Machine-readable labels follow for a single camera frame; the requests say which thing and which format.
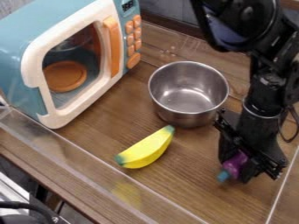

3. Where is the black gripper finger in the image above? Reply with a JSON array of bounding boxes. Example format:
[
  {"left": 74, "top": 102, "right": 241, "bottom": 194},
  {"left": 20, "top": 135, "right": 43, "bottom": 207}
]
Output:
[
  {"left": 238, "top": 158, "right": 263, "bottom": 184},
  {"left": 219, "top": 134, "right": 241, "bottom": 164}
]

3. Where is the purple toy eggplant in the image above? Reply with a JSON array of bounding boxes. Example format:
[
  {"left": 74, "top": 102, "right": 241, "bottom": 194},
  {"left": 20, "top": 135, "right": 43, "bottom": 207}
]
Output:
[{"left": 218, "top": 151, "right": 249, "bottom": 182}]

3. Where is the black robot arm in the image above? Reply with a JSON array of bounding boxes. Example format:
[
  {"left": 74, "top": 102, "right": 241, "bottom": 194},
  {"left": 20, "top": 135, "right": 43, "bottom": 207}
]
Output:
[{"left": 191, "top": 0, "right": 299, "bottom": 183}]

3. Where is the black cable bottom left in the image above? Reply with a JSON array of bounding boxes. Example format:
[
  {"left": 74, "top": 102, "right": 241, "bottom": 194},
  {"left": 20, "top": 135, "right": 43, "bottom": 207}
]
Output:
[{"left": 0, "top": 200, "right": 56, "bottom": 224}]

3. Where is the silver metal pot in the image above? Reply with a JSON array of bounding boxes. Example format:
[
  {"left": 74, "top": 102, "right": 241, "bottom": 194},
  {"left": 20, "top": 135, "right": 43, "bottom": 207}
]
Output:
[{"left": 149, "top": 61, "right": 230, "bottom": 128}]

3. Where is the clear acrylic barrier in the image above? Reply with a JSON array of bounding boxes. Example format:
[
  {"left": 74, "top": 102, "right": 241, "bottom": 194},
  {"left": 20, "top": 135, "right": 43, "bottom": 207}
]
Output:
[{"left": 0, "top": 107, "right": 209, "bottom": 224}]

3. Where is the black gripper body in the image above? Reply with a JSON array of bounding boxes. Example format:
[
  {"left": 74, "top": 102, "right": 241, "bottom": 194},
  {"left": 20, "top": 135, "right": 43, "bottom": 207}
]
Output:
[{"left": 214, "top": 104, "right": 289, "bottom": 179}]

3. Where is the yellow toy banana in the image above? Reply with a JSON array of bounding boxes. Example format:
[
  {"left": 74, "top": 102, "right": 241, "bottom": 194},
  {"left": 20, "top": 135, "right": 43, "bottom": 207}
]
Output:
[{"left": 115, "top": 125, "right": 175, "bottom": 169}]

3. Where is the orange microwave turntable plate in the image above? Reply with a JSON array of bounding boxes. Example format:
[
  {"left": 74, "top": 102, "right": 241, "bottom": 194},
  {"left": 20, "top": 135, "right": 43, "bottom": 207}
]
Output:
[{"left": 43, "top": 60, "right": 89, "bottom": 93}]

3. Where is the blue toy microwave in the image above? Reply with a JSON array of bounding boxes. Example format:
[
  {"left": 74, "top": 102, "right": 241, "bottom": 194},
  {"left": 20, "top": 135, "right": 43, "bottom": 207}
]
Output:
[{"left": 0, "top": 0, "right": 142, "bottom": 129}]

